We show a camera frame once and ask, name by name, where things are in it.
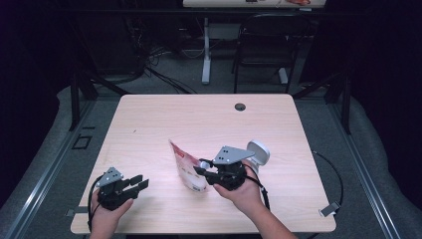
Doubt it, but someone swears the person's right hand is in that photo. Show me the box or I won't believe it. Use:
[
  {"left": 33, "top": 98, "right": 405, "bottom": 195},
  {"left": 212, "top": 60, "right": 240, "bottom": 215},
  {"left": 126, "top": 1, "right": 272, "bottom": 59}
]
[{"left": 213, "top": 159, "right": 267, "bottom": 217}]

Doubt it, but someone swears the bundle of black floor cables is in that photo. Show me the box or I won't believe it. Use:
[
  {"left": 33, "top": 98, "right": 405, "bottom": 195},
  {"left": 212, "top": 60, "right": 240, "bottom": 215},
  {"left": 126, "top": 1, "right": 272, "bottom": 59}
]
[{"left": 125, "top": 16, "right": 199, "bottom": 96}]

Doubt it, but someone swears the black folding chair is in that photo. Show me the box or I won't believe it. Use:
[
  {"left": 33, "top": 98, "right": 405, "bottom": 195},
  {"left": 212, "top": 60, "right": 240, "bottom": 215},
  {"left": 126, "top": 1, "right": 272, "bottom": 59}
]
[{"left": 231, "top": 13, "right": 315, "bottom": 95}]

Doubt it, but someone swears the white desk leg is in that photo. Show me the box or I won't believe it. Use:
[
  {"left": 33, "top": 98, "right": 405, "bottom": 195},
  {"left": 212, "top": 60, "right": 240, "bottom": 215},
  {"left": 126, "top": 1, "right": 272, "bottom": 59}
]
[{"left": 201, "top": 17, "right": 213, "bottom": 86}]

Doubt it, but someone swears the thin black looped cable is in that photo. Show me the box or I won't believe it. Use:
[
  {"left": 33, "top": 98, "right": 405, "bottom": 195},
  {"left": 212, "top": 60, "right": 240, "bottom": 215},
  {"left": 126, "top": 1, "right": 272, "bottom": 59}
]
[{"left": 312, "top": 149, "right": 345, "bottom": 208}]

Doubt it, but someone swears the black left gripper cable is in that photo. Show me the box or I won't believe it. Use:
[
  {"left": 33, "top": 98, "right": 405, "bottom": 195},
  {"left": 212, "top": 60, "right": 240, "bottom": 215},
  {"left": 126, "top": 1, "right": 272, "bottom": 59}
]
[{"left": 87, "top": 174, "right": 105, "bottom": 233}]

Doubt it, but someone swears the person's left hand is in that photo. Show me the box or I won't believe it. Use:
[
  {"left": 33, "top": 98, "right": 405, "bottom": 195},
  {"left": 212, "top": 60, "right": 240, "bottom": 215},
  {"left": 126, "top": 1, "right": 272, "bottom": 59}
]
[{"left": 90, "top": 191, "right": 134, "bottom": 233}]

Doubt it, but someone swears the black metal stand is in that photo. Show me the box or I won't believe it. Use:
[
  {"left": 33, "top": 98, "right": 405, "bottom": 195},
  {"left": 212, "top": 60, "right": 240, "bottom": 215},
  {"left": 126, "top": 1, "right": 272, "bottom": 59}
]
[
  {"left": 68, "top": 64, "right": 131, "bottom": 132},
  {"left": 293, "top": 64, "right": 353, "bottom": 135}
]

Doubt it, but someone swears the white desk foot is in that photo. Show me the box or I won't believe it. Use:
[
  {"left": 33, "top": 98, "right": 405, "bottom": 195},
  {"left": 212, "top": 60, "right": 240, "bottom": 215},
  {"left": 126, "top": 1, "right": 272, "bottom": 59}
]
[{"left": 277, "top": 67, "right": 290, "bottom": 86}]

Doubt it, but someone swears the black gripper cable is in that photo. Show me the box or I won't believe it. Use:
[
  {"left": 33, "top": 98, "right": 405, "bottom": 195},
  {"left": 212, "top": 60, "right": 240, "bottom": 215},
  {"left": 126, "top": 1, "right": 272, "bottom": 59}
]
[
  {"left": 244, "top": 163, "right": 272, "bottom": 212},
  {"left": 87, "top": 174, "right": 105, "bottom": 233}
]

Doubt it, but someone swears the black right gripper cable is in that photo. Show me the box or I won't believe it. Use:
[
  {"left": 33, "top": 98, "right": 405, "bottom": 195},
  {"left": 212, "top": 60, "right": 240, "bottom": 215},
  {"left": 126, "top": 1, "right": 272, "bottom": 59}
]
[{"left": 244, "top": 163, "right": 272, "bottom": 212}]

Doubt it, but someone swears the white-topped desk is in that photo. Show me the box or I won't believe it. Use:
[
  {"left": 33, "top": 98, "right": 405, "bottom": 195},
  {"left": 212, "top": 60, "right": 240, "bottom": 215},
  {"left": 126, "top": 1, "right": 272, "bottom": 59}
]
[{"left": 182, "top": 0, "right": 327, "bottom": 9}]

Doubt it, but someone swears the grey tape strip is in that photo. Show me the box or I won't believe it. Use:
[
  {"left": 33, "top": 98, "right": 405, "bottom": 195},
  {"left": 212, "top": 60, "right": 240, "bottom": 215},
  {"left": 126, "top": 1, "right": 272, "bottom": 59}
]
[{"left": 65, "top": 205, "right": 91, "bottom": 218}]

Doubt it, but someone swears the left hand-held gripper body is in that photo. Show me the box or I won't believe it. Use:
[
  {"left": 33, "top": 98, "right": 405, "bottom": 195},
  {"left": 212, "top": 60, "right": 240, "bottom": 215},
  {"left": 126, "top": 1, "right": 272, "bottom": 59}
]
[{"left": 97, "top": 166, "right": 137, "bottom": 212}]

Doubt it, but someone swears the grey cable clip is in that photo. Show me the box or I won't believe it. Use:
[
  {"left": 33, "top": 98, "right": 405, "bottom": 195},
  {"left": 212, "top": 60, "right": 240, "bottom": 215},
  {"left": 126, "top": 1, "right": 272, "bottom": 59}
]
[{"left": 318, "top": 200, "right": 342, "bottom": 219}]

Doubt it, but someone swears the grey flip-lid seasoning jar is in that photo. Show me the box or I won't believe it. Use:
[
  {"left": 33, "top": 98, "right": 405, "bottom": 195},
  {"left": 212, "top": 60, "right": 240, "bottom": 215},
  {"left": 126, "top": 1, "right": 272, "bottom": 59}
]
[{"left": 245, "top": 138, "right": 272, "bottom": 176}]

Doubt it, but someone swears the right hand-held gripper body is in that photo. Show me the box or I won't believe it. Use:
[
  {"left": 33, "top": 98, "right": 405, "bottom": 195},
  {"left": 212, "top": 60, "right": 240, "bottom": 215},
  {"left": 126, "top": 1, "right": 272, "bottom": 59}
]
[{"left": 205, "top": 145, "right": 256, "bottom": 192}]

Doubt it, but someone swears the white spout pouch red print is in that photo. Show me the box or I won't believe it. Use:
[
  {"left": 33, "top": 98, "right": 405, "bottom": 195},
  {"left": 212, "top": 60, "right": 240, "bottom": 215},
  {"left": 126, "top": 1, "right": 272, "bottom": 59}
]
[{"left": 168, "top": 138, "right": 209, "bottom": 193}]

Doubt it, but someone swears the aluminium floor rail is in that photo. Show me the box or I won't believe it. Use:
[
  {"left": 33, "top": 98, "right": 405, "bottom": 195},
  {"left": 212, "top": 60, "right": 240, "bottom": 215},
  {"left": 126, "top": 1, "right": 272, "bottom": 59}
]
[
  {"left": 326, "top": 99, "right": 403, "bottom": 239},
  {"left": 3, "top": 99, "right": 98, "bottom": 239}
]

